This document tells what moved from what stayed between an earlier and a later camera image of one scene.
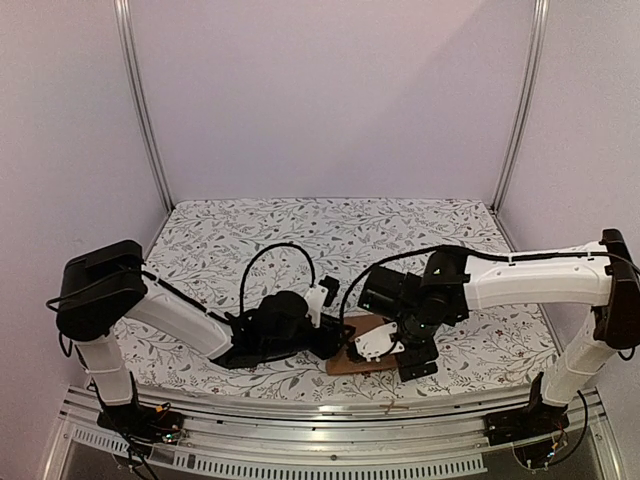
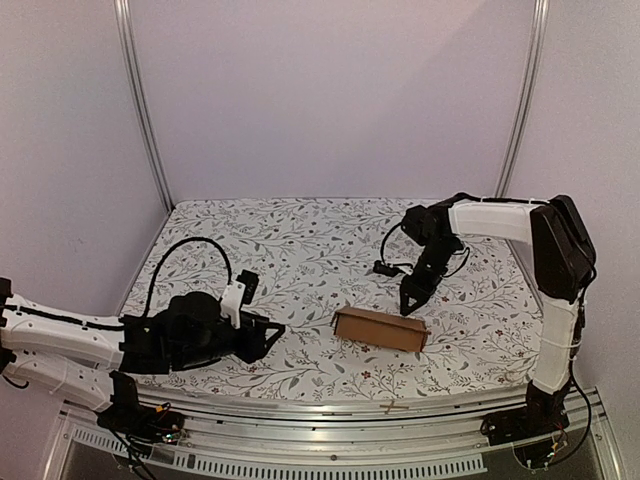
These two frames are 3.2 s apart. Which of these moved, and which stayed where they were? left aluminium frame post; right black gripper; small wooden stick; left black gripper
Moved: left black gripper; right black gripper
Stayed: left aluminium frame post; small wooden stick
